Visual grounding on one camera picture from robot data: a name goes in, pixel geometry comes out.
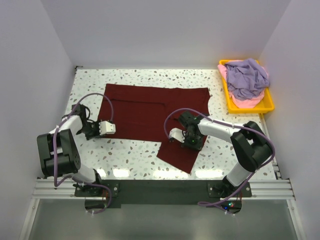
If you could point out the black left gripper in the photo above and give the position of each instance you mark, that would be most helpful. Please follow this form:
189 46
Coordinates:
97 134

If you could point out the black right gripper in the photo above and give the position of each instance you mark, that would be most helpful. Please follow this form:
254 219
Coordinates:
196 146

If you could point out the dark red t shirt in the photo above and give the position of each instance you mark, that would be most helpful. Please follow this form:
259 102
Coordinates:
144 113

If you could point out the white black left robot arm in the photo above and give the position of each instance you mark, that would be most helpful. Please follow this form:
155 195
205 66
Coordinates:
59 155

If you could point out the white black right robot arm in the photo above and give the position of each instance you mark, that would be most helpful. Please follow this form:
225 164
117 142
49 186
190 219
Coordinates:
252 148

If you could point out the pink t shirt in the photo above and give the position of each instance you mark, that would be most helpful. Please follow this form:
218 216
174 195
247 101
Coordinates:
243 104

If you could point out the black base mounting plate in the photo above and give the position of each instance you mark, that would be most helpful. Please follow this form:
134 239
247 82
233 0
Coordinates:
116 193

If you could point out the yellow plastic bin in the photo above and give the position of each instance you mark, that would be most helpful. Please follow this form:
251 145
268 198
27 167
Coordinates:
264 106

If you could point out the lavender t shirt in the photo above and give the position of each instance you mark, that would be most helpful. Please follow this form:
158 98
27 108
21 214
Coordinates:
246 79

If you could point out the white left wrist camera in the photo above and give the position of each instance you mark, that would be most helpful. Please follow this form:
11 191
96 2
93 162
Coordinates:
106 128

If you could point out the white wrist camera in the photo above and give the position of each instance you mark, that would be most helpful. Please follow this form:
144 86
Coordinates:
177 134
106 128

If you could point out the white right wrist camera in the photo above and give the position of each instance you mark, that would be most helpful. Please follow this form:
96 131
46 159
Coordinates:
177 134

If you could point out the aluminium extrusion rail frame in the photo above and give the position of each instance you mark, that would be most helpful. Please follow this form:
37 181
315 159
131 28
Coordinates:
277 189

